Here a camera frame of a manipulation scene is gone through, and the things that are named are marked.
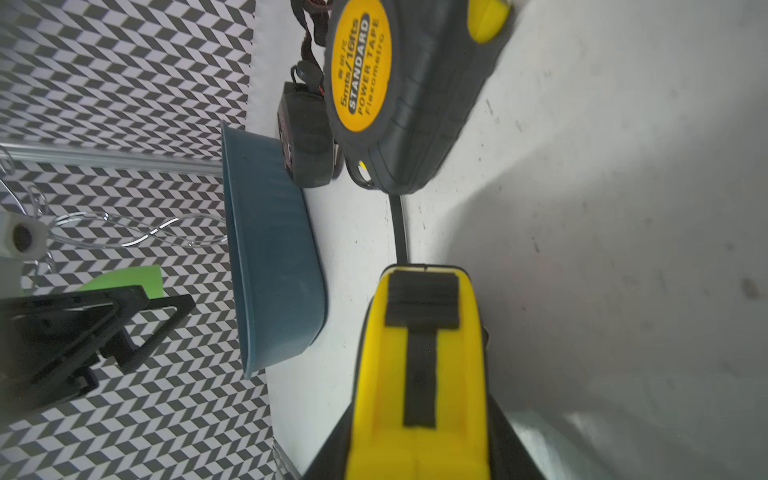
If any teal plastic storage box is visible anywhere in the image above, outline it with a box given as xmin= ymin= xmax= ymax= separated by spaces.
xmin=221 ymin=125 xmax=328 ymax=378

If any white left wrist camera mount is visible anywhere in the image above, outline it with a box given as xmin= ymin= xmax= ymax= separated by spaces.
xmin=0 ymin=211 xmax=48 ymax=299

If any silver wire glass rack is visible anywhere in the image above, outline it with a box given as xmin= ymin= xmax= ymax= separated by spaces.
xmin=0 ymin=146 xmax=229 ymax=277

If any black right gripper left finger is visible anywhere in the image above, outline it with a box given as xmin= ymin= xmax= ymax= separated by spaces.
xmin=303 ymin=404 xmax=354 ymax=480

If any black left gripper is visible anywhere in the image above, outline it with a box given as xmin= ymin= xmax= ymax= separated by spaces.
xmin=1 ymin=285 xmax=195 ymax=420

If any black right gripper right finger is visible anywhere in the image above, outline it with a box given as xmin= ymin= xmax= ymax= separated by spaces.
xmin=487 ymin=396 xmax=544 ymax=480

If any small yellow black tape measure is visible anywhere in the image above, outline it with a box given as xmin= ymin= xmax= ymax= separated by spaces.
xmin=342 ymin=196 xmax=491 ymax=479

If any black yellow standard tape measure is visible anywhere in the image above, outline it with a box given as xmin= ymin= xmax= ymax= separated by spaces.
xmin=324 ymin=0 xmax=516 ymax=196

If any green plastic wine glass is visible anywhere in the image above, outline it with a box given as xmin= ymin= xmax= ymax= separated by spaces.
xmin=78 ymin=265 xmax=164 ymax=300

